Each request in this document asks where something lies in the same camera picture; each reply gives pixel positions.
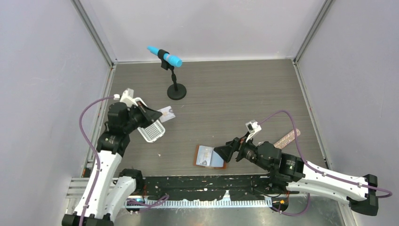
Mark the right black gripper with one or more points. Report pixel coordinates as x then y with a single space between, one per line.
226 151

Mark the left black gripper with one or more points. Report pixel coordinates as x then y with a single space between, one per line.
150 115

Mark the silver striped credit card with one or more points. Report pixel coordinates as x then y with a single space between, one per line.
167 114

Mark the brown leather card holder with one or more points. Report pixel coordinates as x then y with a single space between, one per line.
216 162

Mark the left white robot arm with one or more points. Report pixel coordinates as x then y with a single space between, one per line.
100 204

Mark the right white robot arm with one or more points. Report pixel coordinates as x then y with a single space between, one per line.
290 173

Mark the VIP card in holder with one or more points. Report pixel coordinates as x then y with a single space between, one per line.
204 156

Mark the white perforated plastic basket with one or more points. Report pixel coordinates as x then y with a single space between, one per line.
152 132

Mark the black microphone stand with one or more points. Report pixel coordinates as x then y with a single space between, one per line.
176 91

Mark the pink glitter stick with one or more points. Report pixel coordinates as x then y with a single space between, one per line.
287 139

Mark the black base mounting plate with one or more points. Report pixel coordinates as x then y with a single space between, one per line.
209 188

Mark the blue toy microphone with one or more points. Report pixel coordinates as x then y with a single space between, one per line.
166 58

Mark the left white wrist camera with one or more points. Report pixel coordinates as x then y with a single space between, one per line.
128 98

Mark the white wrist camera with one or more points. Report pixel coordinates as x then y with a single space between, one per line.
253 129
128 98

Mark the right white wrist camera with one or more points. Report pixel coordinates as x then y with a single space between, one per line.
253 129

